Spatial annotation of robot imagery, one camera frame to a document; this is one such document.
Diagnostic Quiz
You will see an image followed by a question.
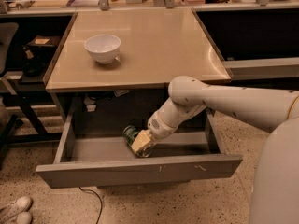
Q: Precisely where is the black box with label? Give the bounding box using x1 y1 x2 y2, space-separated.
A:
27 35 61 48

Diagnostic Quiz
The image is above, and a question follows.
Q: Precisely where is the white sneaker lower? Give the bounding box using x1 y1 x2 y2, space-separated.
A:
5 212 32 224

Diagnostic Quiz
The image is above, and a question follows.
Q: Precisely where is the white sneaker upper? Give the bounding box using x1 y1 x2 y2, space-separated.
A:
0 196 33 224

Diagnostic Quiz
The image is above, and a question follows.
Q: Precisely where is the white sneaker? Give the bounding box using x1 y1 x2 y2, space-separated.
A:
0 196 33 224
5 212 32 224

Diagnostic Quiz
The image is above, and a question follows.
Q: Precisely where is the white power adapter under top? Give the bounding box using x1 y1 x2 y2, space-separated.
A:
83 94 96 112

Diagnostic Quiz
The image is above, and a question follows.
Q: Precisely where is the black floor cable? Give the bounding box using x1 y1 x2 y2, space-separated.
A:
78 186 104 224

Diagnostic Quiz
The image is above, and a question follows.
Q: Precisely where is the grey cabinet with beige top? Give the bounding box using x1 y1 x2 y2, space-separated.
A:
42 7 234 123

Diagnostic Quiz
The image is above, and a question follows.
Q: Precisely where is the white bowl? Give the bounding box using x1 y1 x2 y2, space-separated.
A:
84 35 121 64

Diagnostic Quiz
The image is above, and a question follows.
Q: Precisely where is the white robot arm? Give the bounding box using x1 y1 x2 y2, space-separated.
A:
131 76 299 224

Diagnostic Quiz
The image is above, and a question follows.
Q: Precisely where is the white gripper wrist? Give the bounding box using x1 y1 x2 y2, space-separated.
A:
131 112 176 155

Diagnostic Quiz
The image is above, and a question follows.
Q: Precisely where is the grey open top drawer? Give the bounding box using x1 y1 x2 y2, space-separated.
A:
36 98 242 189

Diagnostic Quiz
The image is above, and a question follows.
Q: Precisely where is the green soda can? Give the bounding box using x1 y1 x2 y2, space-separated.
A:
122 125 152 158

